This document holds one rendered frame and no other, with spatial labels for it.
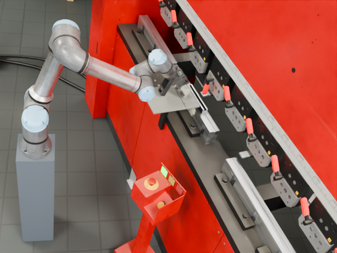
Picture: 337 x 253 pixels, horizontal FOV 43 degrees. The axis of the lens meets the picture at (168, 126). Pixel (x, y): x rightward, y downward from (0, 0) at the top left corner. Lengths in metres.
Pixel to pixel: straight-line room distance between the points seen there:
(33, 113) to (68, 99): 1.55
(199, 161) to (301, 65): 0.82
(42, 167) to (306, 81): 1.31
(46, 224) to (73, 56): 1.18
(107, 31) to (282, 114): 1.59
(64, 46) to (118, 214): 1.44
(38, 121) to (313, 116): 1.18
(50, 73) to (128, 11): 1.03
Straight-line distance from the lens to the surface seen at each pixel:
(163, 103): 2.18
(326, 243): 1.63
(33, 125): 2.01
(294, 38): 1.57
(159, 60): 1.97
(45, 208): 2.49
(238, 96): 1.86
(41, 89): 2.06
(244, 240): 1.95
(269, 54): 1.68
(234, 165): 2.05
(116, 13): 2.85
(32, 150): 2.13
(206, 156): 2.16
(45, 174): 2.23
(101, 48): 2.98
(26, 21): 4.41
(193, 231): 2.27
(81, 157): 3.16
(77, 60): 1.78
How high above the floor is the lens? 2.45
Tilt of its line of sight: 45 degrees down
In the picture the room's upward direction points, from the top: 16 degrees clockwise
